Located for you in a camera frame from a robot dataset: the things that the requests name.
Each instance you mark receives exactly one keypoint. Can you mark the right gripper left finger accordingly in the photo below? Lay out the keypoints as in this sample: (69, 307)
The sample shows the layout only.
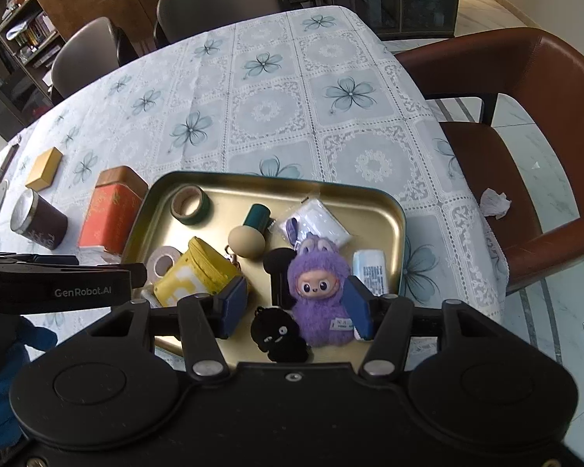
(199, 320)

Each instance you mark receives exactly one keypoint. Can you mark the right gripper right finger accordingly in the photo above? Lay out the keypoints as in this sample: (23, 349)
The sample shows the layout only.
(389, 323)

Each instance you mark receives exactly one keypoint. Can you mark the purple plush doll keychain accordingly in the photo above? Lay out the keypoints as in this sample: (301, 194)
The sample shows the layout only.
(316, 278)

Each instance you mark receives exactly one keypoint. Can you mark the green tape roll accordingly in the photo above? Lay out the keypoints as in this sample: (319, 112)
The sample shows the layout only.
(190, 205)

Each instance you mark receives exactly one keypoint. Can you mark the white tissue packet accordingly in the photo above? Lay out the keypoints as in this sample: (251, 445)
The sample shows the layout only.
(311, 217)

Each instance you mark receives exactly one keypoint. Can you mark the yellow zip pouch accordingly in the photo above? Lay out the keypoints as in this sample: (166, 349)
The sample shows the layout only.
(200, 269)

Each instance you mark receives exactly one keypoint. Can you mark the blue white tissue pack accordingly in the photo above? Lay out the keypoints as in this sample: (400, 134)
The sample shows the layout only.
(369, 266)

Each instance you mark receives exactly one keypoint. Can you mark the dark candle jar silver lid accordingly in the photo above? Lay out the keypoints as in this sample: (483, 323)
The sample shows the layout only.
(37, 220)

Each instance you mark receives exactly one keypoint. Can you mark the beige tape roll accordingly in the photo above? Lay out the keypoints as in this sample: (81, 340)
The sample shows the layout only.
(160, 262)

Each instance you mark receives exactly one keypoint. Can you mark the dark teal cosmetic tube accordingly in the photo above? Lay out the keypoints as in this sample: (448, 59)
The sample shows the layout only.
(276, 264)

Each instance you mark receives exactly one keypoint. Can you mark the gold cardboard box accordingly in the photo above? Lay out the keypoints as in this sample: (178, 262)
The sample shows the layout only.
(44, 170)

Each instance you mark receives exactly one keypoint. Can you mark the red floral tin wooden lid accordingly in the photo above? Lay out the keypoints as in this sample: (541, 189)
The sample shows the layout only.
(113, 207)

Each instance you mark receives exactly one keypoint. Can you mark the crumpled white tissue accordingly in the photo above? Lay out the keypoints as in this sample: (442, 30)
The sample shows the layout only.
(494, 204)

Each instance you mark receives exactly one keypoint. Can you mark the floral lace tablecloth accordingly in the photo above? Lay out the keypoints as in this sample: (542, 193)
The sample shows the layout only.
(310, 94)

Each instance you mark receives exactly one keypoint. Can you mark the dark bookshelf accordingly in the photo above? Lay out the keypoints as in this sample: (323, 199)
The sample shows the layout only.
(29, 43)

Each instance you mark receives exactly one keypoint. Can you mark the grey chair left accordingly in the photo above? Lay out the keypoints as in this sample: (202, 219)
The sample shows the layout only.
(94, 51)

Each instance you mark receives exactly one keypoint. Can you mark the brown leather armchair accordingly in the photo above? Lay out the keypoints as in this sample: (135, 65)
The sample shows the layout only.
(527, 142)

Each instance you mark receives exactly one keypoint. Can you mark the black plush ball keychain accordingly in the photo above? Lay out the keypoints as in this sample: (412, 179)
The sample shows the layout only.
(277, 334)

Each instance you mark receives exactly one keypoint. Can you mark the beige sponge teal handle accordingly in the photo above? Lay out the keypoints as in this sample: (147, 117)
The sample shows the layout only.
(248, 239)

